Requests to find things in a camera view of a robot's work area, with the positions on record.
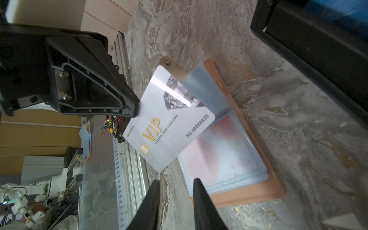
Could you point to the white card red circles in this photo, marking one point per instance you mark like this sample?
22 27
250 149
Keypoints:
218 154

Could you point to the silver VIP card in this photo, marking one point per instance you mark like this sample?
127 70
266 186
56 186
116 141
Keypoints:
169 118

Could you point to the tan leather card holder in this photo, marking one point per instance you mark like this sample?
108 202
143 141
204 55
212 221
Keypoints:
261 182

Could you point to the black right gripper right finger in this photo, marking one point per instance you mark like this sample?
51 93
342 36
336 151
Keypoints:
205 214

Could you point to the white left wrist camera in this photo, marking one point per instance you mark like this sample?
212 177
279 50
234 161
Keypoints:
58 14

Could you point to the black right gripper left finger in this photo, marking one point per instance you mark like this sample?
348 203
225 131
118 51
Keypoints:
146 217

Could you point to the black plastic bin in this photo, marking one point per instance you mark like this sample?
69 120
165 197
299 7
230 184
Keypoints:
327 41

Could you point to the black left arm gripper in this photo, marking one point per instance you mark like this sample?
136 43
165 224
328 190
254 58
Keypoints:
74 76

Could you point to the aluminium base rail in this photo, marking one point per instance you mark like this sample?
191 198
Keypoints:
131 175

